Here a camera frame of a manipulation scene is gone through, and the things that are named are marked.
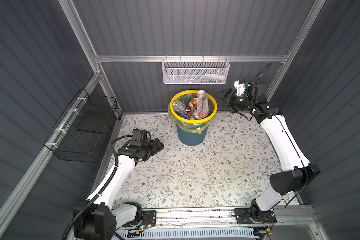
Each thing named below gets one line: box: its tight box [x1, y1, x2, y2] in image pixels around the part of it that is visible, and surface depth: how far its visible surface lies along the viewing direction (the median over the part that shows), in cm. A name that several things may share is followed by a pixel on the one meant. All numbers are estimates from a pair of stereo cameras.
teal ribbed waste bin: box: [169, 90, 218, 147], surface depth 86 cm
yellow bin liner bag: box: [168, 89, 218, 134], surface depth 84 cm
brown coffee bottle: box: [187, 97, 198, 113], surface depth 91 cm
